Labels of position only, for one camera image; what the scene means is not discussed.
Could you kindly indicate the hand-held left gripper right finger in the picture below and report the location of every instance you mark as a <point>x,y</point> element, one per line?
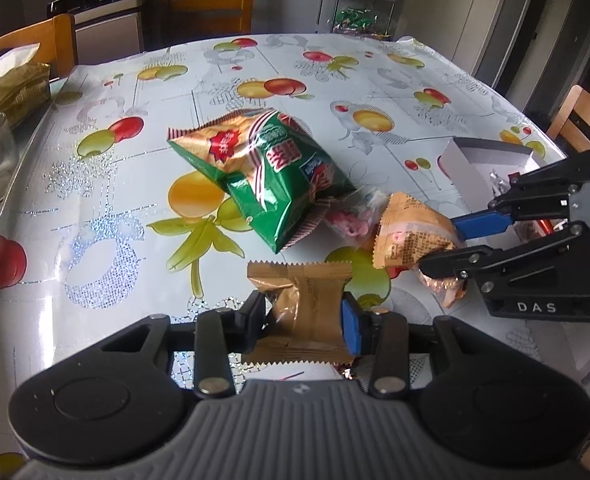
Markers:
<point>351,325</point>

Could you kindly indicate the gold tissue pack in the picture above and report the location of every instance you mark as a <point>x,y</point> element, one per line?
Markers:
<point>20,90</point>

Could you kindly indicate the orange triangular snack packet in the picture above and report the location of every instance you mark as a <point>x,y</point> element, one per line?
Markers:
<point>405,240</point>

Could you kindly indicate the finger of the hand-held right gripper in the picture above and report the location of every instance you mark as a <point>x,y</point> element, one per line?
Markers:
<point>455,262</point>
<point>480,224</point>

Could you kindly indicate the gold snack packet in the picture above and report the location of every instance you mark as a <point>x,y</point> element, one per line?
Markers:
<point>315,305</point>

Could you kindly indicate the orange snack bar wrapper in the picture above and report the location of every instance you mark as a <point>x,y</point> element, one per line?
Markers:
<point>546,226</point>

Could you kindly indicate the clear pink candy packet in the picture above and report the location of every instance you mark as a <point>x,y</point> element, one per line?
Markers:
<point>350,222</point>

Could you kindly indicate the green snack bag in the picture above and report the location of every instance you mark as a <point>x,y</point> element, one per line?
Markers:
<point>275,180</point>

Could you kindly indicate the white cardboard box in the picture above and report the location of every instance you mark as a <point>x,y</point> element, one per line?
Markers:
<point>467,175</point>

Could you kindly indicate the fruit printed tablecloth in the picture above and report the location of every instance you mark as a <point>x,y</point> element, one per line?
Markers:
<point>125,185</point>

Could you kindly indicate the metal trolley rack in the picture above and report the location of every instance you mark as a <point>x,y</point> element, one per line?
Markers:
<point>325,5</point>

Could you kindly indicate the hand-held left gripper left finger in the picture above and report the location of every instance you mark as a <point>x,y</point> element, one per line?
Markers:
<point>250,322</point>

